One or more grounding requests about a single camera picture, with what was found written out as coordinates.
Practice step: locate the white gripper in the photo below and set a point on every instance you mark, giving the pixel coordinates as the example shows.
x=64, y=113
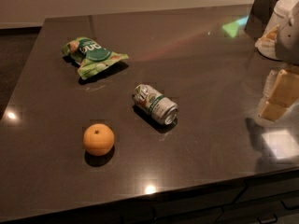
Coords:
x=289, y=42

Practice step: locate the silver green 7up can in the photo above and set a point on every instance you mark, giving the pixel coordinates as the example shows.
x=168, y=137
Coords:
x=154, y=104

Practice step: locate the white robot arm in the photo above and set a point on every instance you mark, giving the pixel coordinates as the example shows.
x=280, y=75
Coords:
x=269, y=83

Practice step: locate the dark box in background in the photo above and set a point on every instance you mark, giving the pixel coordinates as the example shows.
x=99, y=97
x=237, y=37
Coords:
x=259, y=16

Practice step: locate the dark cabinet drawers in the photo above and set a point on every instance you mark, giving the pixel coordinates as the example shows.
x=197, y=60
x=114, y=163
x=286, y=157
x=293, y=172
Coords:
x=261, y=199

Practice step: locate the orange fruit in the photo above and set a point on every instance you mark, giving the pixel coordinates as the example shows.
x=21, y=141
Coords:
x=98, y=139

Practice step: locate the green snack bag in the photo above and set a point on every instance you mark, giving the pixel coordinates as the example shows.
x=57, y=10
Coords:
x=91, y=57

